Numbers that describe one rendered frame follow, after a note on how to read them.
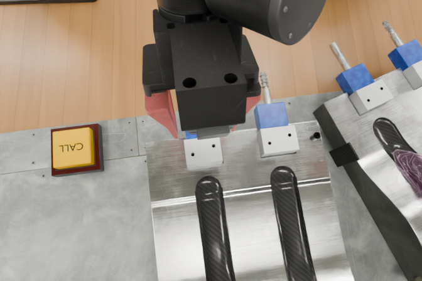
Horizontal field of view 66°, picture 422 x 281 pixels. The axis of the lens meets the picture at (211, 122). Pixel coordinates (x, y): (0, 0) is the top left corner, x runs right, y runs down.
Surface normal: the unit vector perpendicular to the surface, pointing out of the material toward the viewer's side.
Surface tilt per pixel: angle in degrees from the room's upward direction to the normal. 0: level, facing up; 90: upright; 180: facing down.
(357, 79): 0
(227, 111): 61
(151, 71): 30
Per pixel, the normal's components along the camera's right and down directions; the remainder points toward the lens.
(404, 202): -0.15, -0.59
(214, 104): 0.14, 0.71
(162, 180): 0.03, -0.25
